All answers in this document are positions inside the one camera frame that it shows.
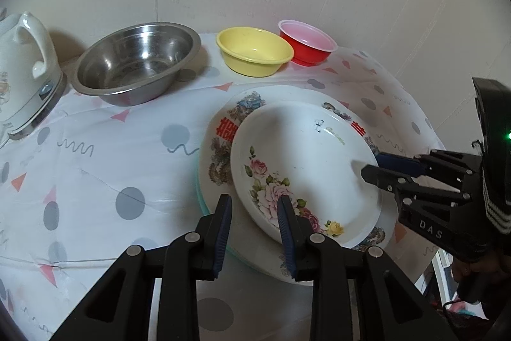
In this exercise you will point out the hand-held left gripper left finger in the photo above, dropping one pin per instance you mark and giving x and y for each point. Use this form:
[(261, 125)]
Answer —
[(222, 233)]

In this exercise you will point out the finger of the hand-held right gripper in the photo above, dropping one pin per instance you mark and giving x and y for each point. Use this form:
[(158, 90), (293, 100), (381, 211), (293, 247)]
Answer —
[(383, 176), (399, 164)]

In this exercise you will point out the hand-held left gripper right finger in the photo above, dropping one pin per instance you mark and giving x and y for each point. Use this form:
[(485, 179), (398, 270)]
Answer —
[(285, 235)]

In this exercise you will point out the white deep plate pink roses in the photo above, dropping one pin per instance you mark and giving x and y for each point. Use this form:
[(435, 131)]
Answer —
[(315, 173)]

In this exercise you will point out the white plate with red characters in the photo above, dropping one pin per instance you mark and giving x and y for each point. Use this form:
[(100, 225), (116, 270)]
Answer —
[(223, 141)]

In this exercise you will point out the red plastic bowl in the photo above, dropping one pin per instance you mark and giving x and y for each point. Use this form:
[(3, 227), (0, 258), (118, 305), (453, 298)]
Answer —
[(307, 41)]

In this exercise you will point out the yellow plastic bowl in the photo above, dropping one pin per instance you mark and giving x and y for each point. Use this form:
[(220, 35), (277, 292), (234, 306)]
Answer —
[(255, 53)]

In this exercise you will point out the stainless steel bowl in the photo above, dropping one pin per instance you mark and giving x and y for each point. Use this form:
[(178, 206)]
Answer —
[(131, 61)]

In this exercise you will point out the person's right hand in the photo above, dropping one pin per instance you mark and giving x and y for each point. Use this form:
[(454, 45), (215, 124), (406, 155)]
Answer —
[(475, 267)]

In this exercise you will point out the white ribbed device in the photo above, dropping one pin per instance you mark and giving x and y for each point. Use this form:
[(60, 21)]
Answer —
[(441, 277)]

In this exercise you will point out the pink and teal cloth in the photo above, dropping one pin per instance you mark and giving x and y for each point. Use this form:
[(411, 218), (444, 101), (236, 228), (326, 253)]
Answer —
[(467, 315)]

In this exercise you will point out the white patterned tablecloth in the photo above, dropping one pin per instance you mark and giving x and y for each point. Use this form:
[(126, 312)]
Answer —
[(99, 173)]

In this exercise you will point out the white floral ceramic kettle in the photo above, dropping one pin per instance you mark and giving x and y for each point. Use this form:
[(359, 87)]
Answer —
[(24, 73)]

